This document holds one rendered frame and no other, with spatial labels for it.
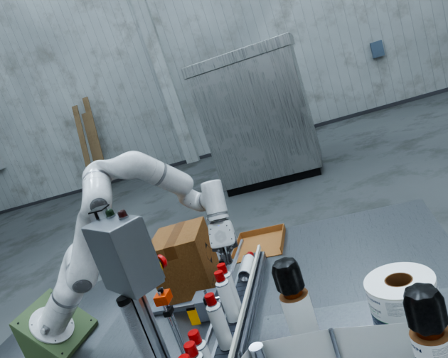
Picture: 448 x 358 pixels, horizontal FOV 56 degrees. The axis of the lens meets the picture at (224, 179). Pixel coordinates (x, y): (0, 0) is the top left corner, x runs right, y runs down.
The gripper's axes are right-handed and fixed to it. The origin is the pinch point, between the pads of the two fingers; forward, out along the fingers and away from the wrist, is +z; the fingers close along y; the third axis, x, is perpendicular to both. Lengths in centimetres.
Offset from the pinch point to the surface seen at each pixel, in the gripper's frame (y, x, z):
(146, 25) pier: -277, 673, -480
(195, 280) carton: -21.2, 14.6, 7.2
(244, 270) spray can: 0.9, 17.8, 7.4
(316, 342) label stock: 34, -49, 21
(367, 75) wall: 146, 774, -254
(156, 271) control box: 0, -61, -6
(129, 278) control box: -4, -67, -6
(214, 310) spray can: 0.8, -28.6, 12.8
